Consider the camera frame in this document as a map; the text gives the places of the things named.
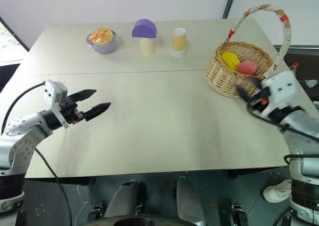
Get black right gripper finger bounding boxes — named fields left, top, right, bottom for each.
left=249, top=76, right=262, bottom=91
left=236, top=85, right=252, bottom=103

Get beige cylinder block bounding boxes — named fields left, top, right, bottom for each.
left=139, top=37, right=155, bottom=57

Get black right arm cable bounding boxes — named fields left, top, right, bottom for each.
left=246, top=96, right=319, bottom=165

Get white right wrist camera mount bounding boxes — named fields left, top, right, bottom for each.
left=261, top=71, right=297, bottom=117

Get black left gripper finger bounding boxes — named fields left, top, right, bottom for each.
left=83, top=102, right=112, bottom=122
left=67, top=89, right=97, bottom=103

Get dark round robot waist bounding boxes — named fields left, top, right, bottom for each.
left=84, top=214, right=200, bottom=226

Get white sneaker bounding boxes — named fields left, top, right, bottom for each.
left=263, top=179, right=293, bottom=204

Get black cable under table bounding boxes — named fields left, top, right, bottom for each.
left=34, top=148, right=73, bottom=226

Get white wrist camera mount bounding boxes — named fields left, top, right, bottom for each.
left=261, top=71, right=297, bottom=117
left=43, top=80, right=70, bottom=129

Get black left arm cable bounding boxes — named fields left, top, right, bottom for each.
left=0, top=82, right=46, bottom=136

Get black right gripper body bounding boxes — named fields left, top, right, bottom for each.
left=247, top=87, right=271, bottom=112

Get pink peach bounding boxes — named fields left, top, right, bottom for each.
left=236, top=60, right=258, bottom=77

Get stacked paper cups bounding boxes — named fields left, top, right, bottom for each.
left=170, top=27, right=187, bottom=58

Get wicker basket with handle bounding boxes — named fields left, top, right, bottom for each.
left=205, top=3, right=292, bottom=99

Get thin white floor cable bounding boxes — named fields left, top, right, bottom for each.
left=73, top=185, right=89, bottom=226

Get yellow fruit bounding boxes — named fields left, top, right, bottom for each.
left=220, top=51, right=242, bottom=71

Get plastic-wrapped orange bun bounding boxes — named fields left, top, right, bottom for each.
left=87, top=27, right=115, bottom=47

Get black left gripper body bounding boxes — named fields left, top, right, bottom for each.
left=59, top=96, right=87, bottom=125

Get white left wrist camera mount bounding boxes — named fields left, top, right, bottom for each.
left=43, top=80, right=70, bottom=129

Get purple bowl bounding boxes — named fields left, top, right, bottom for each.
left=86, top=29, right=118, bottom=54

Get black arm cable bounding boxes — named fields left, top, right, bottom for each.
left=0, top=82, right=46, bottom=136
left=246, top=96, right=319, bottom=165

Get purple half-round block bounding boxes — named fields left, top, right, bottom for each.
left=132, top=18, right=158, bottom=39

